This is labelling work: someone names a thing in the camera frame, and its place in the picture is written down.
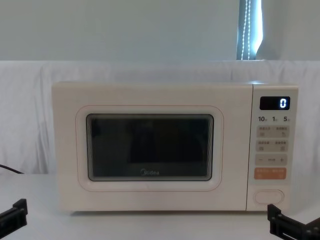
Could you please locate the oven control panel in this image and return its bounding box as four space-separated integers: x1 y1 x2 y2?
245 83 300 213

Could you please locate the cream microwave oven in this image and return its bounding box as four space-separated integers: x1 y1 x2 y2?
51 81 300 215

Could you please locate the white curtain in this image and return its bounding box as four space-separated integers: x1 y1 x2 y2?
0 0 320 63

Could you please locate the thin black cable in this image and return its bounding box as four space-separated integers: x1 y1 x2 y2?
0 164 25 175

